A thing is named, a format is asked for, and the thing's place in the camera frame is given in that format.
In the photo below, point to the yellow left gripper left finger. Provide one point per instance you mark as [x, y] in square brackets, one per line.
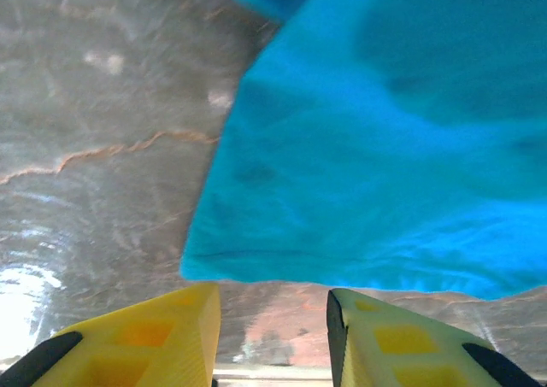
[141, 344]

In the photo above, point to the blue t-shirt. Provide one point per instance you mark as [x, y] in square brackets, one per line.
[363, 148]

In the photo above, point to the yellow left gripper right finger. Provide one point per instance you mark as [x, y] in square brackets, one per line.
[397, 348]

